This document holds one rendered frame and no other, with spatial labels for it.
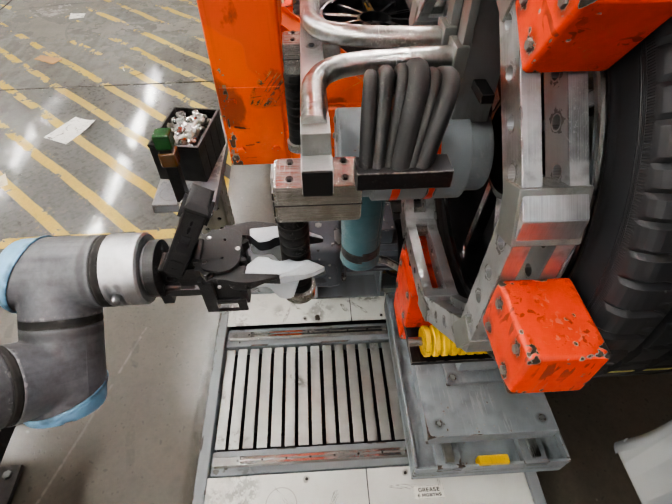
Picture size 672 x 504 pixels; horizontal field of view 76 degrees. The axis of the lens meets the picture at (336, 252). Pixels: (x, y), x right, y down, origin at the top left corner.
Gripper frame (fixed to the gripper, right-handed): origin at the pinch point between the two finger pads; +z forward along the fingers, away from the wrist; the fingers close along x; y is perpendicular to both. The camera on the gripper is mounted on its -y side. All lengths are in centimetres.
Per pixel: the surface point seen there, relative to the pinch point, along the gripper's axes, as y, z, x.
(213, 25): -5, -19, -60
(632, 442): 4.6, 30.4, 23.2
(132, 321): 83, -62, -48
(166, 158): 23, -35, -53
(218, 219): 62, -33, -73
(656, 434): 0.8, 30.4, 23.8
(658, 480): 3.5, 30.3, 26.9
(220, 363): 75, -29, -26
